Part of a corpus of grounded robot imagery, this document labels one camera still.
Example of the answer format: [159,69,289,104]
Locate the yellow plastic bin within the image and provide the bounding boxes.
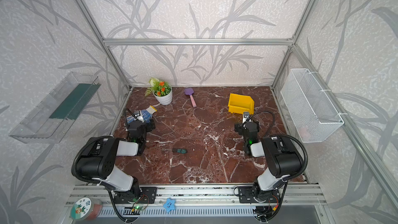
[228,93,255,114]

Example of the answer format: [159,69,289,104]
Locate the green black screwdriver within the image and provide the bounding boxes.
[172,148,188,154]

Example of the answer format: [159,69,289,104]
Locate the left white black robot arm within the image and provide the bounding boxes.
[71,106,157,204]

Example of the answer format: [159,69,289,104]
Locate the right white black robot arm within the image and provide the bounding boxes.
[234,112,308,206]

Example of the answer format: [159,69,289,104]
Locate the blue white work glove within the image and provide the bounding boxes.
[124,105,157,124]

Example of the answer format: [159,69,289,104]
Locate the potted plant white pot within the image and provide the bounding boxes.
[145,78,173,105]

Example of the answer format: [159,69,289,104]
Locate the purple pink spatula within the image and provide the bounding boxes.
[184,88,197,108]

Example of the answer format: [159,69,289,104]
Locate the blue star toy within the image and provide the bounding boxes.
[163,198,176,213]

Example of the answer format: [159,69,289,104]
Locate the tape roll with label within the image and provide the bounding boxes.
[70,197,103,221]

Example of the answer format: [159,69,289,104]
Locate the white wire mesh basket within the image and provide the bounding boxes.
[281,68,344,143]

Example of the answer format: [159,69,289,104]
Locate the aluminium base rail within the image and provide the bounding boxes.
[65,183,327,207]

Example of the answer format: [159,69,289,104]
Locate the clear plastic wall shelf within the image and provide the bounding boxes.
[9,72,101,144]

